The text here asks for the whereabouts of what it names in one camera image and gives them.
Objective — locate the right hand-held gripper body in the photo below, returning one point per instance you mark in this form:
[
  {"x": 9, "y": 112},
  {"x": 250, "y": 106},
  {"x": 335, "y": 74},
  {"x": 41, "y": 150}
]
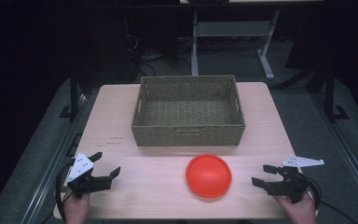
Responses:
[{"x": 289, "y": 183}]

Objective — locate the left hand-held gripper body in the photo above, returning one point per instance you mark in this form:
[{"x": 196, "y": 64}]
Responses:
[{"x": 84, "y": 177}]

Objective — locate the orange round plate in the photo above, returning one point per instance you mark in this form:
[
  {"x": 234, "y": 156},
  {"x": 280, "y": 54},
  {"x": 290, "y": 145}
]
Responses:
[{"x": 209, "y": 175}]

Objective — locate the green woven basket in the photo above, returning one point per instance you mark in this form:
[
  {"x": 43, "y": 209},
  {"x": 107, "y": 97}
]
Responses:
[{"x": 188, "y": 112}]

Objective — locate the person's right hand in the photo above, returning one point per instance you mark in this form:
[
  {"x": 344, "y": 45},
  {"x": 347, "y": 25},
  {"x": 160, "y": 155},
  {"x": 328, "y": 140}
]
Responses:
[{"x": 297, "y": 210}]

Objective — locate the person's left hand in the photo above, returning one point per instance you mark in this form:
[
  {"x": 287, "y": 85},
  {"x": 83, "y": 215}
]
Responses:
[{"x": 76, "y": 207}]

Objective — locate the black metal stand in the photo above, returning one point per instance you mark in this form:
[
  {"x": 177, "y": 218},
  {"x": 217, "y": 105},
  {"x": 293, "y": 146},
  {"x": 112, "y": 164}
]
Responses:
[
  {"x": 74, "y": 93},
  {"x": 331, "y": 93}
]

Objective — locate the grey metal table frame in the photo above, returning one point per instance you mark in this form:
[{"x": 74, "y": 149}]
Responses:
[{"x": 234, "y": 40}]

